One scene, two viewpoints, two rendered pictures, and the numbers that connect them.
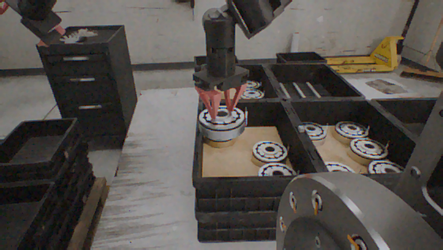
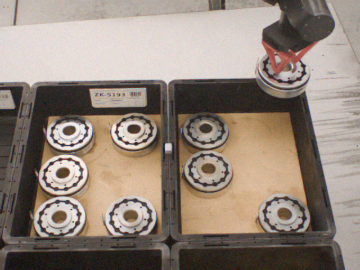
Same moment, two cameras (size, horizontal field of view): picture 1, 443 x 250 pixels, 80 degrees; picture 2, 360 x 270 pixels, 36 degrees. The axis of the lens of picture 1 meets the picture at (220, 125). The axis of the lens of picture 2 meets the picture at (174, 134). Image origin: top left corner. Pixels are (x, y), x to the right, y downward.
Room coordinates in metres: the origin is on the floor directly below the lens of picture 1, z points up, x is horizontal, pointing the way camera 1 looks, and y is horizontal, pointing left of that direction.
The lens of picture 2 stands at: (1.31, -0.20, 1.82)
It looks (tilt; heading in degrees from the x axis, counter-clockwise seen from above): 51 degrees down; 181
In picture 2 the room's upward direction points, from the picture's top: straight up
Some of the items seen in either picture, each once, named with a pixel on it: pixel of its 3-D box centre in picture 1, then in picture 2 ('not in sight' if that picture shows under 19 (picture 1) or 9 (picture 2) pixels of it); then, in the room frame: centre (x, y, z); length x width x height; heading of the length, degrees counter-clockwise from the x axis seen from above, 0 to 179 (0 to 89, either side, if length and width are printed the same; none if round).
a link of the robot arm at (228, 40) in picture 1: (220, 31); not in sight; (0.52, 0.00, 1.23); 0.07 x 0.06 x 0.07; 7
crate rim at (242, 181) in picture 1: (248, 134); (243, 153); (0.63, -0.08, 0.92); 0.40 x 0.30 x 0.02; 2
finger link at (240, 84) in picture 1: (225, 94); (284, 52); (0.53, -0.01, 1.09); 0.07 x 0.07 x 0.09; 39
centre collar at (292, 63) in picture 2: (221, 115); (284, 67); (0.52, 0.00, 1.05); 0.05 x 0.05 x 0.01
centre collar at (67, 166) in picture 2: (369, 146); (62, 173); (0.65, -0.45, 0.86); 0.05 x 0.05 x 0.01
